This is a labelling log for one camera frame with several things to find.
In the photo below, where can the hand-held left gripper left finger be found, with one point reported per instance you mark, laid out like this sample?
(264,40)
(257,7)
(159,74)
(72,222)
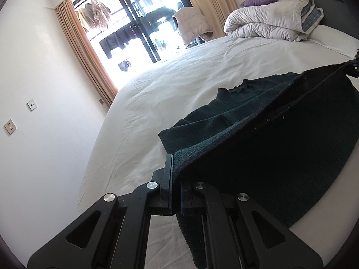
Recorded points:
(168,179)

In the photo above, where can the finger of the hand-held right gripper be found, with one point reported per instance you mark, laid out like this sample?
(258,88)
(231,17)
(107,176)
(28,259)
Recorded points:
(357,54)
(354,68)

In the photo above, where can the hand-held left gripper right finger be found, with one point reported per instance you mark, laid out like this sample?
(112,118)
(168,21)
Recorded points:
(190,201)

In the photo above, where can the dark green sweater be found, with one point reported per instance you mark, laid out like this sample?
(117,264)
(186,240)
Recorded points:
(280,159)

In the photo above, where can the white pillow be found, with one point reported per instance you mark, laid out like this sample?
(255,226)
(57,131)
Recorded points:
(336,39)

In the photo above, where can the grey padded headboard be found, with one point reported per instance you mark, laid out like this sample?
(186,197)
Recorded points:
(336,8)

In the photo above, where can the bed with white sheet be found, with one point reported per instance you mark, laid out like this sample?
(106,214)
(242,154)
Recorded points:
(168,95)

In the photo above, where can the folded white duvet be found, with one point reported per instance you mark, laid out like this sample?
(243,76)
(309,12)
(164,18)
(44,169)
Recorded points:
(266,22)

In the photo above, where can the small hanging dark cloth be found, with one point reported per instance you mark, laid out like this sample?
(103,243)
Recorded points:
(124,65)

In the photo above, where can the beige curtain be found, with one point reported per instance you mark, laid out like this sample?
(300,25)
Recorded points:
(213,0)
(89,56)

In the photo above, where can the white puffer jacket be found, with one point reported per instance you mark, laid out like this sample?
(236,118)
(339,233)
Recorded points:
(192,25)

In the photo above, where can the hanging brown patterned garment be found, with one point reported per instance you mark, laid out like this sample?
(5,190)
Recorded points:
(94,15)

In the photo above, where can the white wall socket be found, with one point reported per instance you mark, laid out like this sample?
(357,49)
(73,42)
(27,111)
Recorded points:
(32,105)
(10,127)

